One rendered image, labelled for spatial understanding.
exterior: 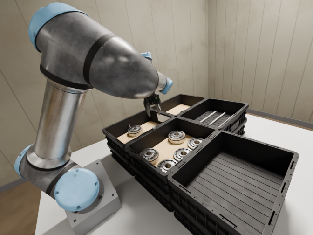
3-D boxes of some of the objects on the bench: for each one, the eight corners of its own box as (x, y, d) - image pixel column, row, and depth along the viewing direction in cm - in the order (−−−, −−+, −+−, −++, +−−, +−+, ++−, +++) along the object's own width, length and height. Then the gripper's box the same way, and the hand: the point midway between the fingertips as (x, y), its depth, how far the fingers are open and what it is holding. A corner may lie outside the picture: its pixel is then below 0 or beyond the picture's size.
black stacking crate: (218, 163, 84) (219, 146, 79) (179, 144, 105) (177, 130, 100) (246, 132, 106) (248, 118, 101) (208, 122, 128) (208, 109, 122)
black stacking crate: (171, 216, 62) (168, 197, 57) (133, 178, 83) (128, 162, 78) (218, 163, 84) (219, 146, 79) (179, 144, 105) (177, 130, 100)
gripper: (139, 86, 75) (146, 122, 84) (161, 81, 77) (166, 117, 86) (137, 84, 83) (144, 117, 92) (157, 79, 85) (163, 113, 94)
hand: (154, 114), depth 91 cm, fingers open, 5 cm apart
